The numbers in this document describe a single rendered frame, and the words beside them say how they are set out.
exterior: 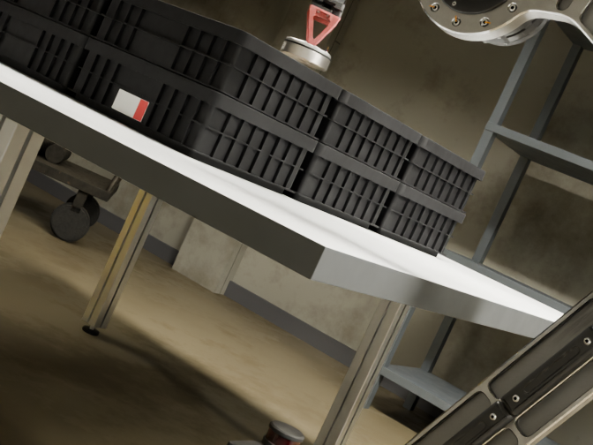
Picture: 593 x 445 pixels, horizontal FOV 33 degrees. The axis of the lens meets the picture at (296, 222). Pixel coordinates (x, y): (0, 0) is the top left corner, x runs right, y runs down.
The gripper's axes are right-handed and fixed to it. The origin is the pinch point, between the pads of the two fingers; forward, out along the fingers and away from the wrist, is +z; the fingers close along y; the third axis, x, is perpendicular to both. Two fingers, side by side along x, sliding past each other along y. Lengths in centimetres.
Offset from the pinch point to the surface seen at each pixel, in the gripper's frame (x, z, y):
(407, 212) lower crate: 34.1, 23.8, -9.3
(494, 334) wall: 125, 54, -219
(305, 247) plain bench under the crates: 7, 33, 101
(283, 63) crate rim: -3.3, 9.2, 32.7
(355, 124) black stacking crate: 14.1, 12.4, 12.4
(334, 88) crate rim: 7.0, 8.6, 21.6
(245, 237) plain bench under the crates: 1, 35, 96
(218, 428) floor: 20, 100, -68
